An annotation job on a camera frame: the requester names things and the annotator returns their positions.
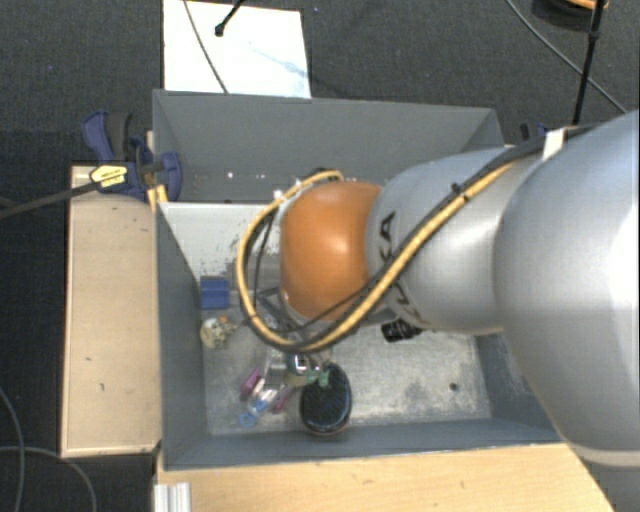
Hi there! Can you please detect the pale wood board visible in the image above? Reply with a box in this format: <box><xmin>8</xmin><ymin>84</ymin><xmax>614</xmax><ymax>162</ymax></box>
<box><xmin>59</xmin><ymin>164</ymin><xmax>164</xmax><ymax>459</ymax></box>

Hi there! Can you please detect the cream toy animal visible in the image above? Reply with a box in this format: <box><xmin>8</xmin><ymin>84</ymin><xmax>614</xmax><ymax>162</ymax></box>
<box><xmin>199</xmin><ymin>315</ymin><xmax>239</xmax><ymax>350</ymax></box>

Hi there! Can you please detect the black oval hairbrush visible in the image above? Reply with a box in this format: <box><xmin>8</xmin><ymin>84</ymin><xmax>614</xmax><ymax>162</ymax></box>
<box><xmin>298</xmin><ymin>362</ymin><xmax>354</xmax><ymax>437</ymax></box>

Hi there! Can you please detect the grey metal bin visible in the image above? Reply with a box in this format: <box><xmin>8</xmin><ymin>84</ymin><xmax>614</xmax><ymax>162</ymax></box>
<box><xmin>150</xmin><ymin>88</ymin><xmax>569</xmax><ymax>472</ymax></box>

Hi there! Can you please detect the purple small stick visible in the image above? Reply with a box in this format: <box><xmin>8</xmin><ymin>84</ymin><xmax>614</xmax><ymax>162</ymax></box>
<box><xmin>239</xmin><ymin>368</ymin><xmax>262</xmax><ymax>401</ymax></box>

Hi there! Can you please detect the blue box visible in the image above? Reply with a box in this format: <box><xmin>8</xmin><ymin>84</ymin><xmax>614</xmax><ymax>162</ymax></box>
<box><xmin>199</xmin><ymin>274</ymin><xmax>232</xmax><ymax>311</ymax></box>

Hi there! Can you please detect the magenta small stick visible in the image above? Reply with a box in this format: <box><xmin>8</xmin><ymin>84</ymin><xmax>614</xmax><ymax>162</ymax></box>
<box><xmin>271</xmin><ymin>383</ymin><xmax>296</xmax><ymax>415</ymax></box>

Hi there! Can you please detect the black cylinder on white bracket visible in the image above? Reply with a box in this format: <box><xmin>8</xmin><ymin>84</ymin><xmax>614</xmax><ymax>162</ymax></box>
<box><xmin>380</xmin><ymin>319</ymin><xmax>420</xmax><ymax>344</ymax></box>

